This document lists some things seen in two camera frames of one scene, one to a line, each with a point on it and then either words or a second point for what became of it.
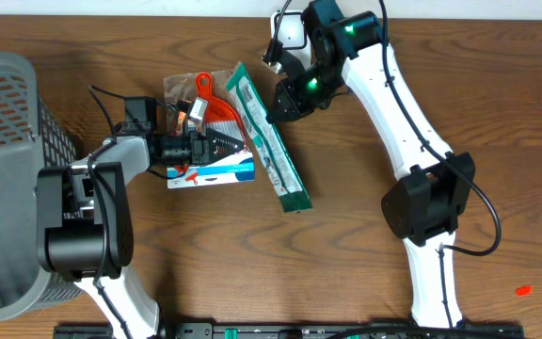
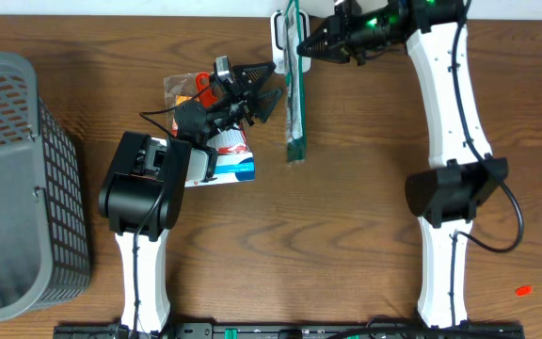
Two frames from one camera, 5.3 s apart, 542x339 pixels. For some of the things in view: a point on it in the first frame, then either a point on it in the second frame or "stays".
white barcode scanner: x=288 y=27 stays
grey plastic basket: x=12 y=135 stays
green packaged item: x=269 y=143 -> x=295 y=130
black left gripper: x=197 y=148 -> x=244 y=98
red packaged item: x=221 y=114 stays
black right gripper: x=283 y=101 -> x=343 y=39
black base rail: x=210 y=330 stays
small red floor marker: x=524 y=290 stays
